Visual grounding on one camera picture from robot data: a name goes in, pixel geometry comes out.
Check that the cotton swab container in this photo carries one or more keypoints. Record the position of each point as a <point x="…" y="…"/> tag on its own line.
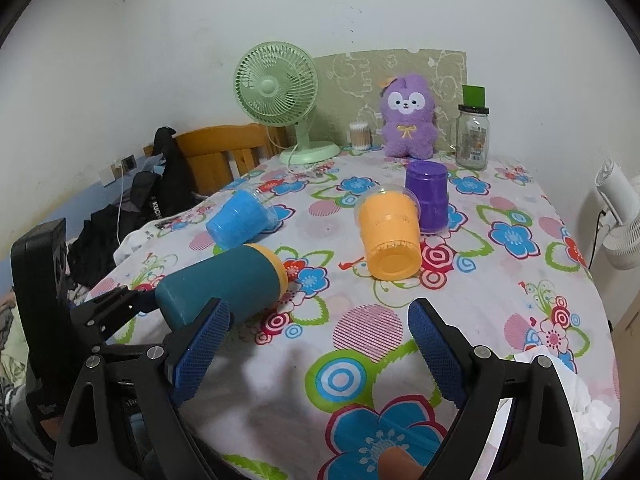
<point x="359" y="134"/>

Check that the purple plastic cup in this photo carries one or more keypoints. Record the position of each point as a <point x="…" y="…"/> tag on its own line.
<point x="428" y="181"/>

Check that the orange plastic cup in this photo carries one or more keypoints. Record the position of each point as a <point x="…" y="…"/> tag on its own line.
<point x="387" y="217"/>

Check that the blue plastic cup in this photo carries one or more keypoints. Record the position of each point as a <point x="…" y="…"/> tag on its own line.
<point x="245" y="215"/>

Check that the wooden chair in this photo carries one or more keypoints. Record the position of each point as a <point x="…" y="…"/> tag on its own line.
<point x="214" y="156"/>

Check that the green desk fan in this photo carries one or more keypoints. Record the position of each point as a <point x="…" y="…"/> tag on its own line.
<point x="276" y="84"/>

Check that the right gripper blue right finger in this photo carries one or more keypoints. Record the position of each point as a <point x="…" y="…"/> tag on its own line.
<point x="540" y="440"/>

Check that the operator's hand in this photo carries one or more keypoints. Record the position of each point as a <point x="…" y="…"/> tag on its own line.
<point x="397" y="464"/>

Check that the glass jar with green lid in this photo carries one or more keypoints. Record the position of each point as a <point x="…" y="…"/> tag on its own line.
<point x="470" y="137"/>

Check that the green patterned board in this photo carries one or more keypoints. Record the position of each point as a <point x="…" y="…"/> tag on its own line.
<point x="350" y="87"/>

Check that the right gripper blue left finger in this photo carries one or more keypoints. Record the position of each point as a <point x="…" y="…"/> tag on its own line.
<point x="122" y="420"/>

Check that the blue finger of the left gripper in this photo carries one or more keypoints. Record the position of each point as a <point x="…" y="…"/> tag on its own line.
<point x="112" y="310"/>

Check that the white standing fan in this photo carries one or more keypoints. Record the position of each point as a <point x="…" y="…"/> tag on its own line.
<point x="618" y="228"/>

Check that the white crumpled tissue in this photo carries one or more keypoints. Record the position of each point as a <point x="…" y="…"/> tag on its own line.
<point x="591" y="416"/>

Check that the purple plush toy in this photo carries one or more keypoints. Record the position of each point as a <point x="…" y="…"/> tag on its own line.
<point x="408" y="107"/>

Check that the teal cup with yellow rim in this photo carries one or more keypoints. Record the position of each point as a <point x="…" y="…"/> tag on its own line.
<point x="248" y="279"/>

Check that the floral tablecloth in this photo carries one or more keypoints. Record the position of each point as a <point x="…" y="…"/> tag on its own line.
<point x="318" y="386"/>

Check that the black bag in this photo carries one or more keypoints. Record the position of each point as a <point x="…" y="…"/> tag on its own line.
<point x="165" y="189"/>

